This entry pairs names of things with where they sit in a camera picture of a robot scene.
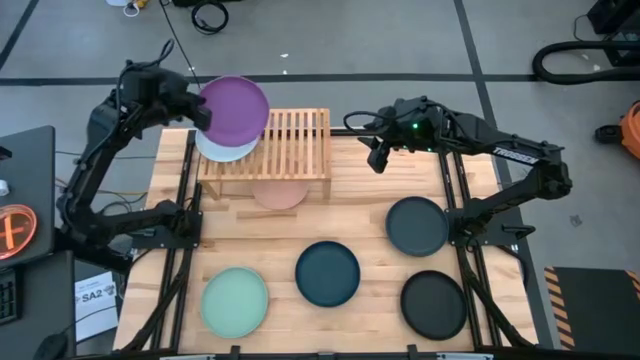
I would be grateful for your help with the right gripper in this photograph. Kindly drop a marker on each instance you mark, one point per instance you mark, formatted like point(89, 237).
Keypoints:
point(412, 130)

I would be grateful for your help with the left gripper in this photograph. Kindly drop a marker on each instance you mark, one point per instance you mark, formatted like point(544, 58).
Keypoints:
point(160, 92)

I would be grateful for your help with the purple plate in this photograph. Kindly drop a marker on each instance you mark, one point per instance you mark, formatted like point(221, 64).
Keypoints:
point(235, 110)

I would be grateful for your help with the white plate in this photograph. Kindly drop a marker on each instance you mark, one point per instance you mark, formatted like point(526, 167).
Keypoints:
point(220, 152)

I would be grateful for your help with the pink plate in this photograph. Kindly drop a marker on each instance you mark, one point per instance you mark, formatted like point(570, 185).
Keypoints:
point(280, 197)

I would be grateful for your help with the dark blue-teal plate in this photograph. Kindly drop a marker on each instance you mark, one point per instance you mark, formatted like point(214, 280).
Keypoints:
point(327, 274)

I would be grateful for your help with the black plate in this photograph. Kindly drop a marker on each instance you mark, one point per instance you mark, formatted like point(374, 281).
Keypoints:
point(433, 305)

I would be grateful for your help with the mint green plate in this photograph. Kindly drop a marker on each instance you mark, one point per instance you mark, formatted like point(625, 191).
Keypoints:
point(234, 302)

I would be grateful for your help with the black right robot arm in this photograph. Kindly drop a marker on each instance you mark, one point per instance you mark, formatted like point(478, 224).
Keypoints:
point(515, 152)

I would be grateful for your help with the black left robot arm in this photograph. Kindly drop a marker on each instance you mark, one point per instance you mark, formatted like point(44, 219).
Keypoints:
point(92, 160)

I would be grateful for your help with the wooden slatted shelf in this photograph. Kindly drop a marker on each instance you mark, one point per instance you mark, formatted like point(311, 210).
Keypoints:
point(295, 150)

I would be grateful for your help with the dark grey desk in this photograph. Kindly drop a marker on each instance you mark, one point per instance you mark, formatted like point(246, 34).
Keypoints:
point(30, 160)

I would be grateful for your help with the orange round disc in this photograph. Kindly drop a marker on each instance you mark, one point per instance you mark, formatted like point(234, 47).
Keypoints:
point(20, 232)

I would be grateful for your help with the white printed paper sheet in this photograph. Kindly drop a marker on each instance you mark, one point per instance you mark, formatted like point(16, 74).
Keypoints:
point(95, 310)

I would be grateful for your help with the orange shop vacuum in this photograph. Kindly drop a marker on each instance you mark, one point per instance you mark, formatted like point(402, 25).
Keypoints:
point(632, 130)

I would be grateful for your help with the black keyboard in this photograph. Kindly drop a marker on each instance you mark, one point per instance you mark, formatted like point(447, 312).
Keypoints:
point(9, 300)

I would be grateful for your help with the black computer mouse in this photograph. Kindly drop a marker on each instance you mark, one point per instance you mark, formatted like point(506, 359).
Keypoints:
point(50, 347)

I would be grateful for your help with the black equipment case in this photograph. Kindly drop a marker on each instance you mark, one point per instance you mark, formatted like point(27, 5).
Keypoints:
point(615, 15)

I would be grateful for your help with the hazard-striped black mat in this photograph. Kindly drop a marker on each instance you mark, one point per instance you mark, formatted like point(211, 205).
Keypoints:
point(595, 305)

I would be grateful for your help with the black aluminium rig frame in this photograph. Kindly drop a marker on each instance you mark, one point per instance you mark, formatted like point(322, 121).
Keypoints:
point(190, 165)

